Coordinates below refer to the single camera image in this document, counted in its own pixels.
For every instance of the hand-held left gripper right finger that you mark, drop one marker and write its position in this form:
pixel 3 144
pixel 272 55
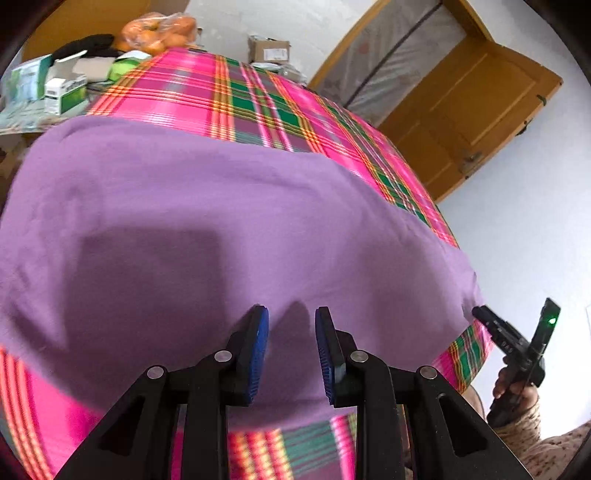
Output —
pixel 325 364

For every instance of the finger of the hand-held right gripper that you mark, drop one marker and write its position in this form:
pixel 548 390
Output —
pixel 496 330

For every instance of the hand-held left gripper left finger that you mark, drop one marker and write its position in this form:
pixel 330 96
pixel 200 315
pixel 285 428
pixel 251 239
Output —
pixel 258 360

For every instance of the purple fleece garment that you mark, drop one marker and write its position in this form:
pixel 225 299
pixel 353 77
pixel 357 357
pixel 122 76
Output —
pixel 207 230

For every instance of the person's right forearm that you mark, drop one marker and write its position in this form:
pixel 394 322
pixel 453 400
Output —
pixel 554 452

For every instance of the person's right hand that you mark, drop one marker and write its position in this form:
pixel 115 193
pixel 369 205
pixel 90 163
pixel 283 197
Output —
pixel 528 398

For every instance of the wooden door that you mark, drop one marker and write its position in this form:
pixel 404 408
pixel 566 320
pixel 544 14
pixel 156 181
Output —
pixel 475 101

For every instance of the pink green plaid bed sheet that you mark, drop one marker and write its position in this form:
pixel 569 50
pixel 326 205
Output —
pixel 258 97

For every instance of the brown cardboard box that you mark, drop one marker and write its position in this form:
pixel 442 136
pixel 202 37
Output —
pixel 270 50

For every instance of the lime green box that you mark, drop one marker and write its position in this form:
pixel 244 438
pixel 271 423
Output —
pixel 129 64

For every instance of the open white carton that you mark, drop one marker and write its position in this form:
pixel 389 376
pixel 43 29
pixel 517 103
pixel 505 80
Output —
pixel 64 87

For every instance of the green printed papers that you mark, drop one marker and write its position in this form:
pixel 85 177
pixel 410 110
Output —
pixel 27 117

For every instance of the bag of oranges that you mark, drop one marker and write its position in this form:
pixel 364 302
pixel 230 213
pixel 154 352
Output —
pixel 157 32

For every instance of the black cloth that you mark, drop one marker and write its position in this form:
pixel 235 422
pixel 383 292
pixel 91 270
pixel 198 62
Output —
pixel 87 46

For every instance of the green white medicine box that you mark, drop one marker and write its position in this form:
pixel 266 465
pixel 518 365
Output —
pixel 27 78

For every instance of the wooden door frame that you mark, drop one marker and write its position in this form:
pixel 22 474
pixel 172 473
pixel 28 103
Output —
pixel 346 41

